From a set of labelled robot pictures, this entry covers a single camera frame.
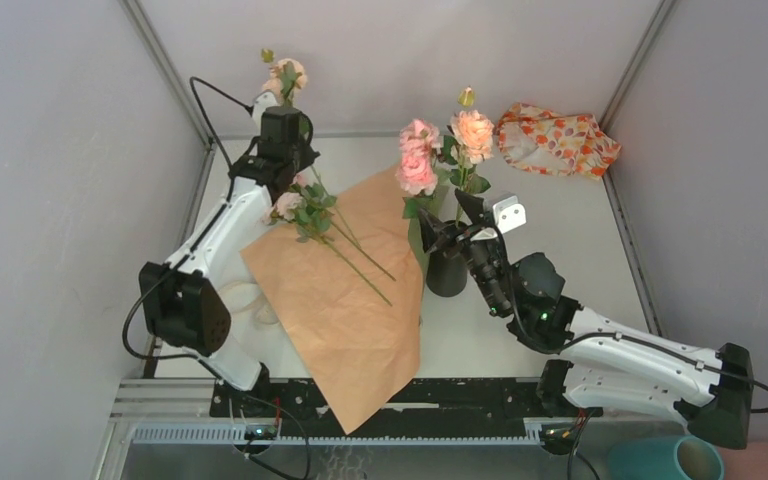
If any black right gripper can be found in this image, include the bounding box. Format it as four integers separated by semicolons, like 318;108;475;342
414;191;512;319

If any peach pink flower stem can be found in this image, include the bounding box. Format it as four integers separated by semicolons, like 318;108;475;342
260;48;309;107

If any pink flower bouquet green wrap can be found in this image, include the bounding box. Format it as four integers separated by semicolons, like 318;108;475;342
263;171;395;307

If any pink rose stem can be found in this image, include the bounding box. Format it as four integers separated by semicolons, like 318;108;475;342
395;119;450;219

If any peach rose stem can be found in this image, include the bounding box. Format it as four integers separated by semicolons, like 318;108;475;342
442;86;495;195

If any orange wrapping paper sheet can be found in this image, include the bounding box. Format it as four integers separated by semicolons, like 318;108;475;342
240;168;424;434

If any cream printed ribbon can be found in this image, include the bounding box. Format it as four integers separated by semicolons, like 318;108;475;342
218;280;279;325

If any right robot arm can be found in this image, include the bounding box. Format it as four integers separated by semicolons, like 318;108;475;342
417;190;754;450

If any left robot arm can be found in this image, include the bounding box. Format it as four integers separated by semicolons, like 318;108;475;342
135;106;319;417

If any black conical vase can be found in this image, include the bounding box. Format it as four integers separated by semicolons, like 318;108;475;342
425;248;468;298

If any orange floral cloth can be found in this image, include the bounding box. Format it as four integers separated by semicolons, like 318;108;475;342
496;103;622;179

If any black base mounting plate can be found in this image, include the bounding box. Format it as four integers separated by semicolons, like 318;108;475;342
209;377;579;440

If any teal cup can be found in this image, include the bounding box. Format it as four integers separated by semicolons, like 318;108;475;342
607;436;725;480

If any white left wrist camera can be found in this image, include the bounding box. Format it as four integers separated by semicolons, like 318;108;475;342
250;90;281;127

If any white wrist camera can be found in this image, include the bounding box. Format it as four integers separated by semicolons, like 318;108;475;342
479;193;527;240
250;90;281;127

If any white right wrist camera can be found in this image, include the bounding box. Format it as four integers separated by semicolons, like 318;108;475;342
479;193;527;240

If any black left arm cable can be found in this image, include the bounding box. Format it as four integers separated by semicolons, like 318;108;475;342
121;76;256;362

